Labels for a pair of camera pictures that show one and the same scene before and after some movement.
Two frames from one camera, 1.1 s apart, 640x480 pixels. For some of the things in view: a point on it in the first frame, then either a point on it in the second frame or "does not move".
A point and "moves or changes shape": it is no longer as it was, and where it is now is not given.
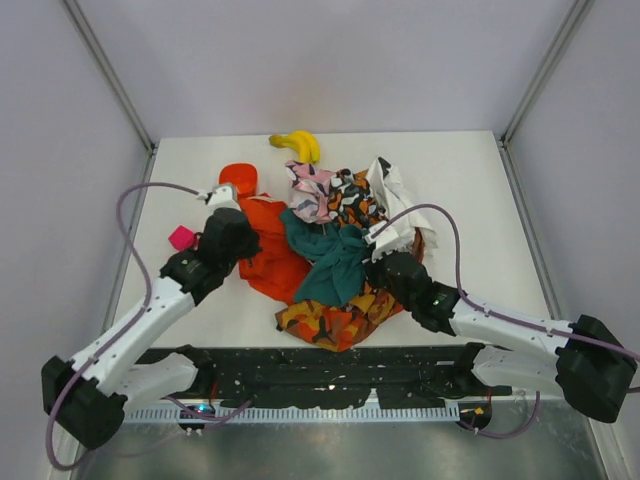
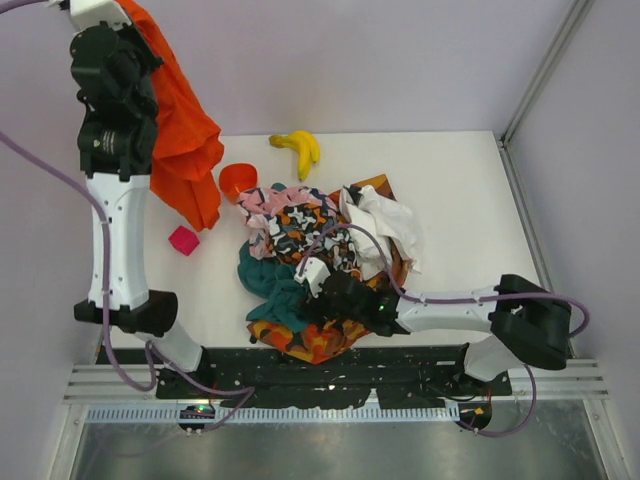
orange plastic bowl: [244, 176] does not move
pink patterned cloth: [309, 191] to [258, 204]
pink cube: [184, 239] does not move
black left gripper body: [240, 236] to [138, 57]
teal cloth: [335, 251] to [288, 302]
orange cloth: [277, 269] to [189, 145]
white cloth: [394, 196] to [364, 207]
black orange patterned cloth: [352, 201] to [293, 230]
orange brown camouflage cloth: [339, 327] moves or changes shape
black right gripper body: [382, 267] to [330, 293]
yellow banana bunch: [304, 141] does not move
